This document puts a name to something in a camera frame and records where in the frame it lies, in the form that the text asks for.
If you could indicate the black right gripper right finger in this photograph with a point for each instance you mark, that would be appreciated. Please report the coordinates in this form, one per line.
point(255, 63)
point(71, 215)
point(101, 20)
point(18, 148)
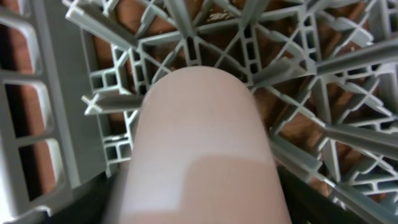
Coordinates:
point(306, 205)

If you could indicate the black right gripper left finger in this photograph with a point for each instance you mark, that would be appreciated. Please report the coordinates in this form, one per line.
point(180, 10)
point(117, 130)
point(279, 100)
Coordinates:
point(90, 208)

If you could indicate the pink plastic cup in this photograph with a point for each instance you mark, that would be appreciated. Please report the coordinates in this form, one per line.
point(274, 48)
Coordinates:
point(200, 155)

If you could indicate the grey plastic dishwasher rack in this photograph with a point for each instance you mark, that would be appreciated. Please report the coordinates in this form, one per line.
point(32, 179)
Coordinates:
point(340, 87)

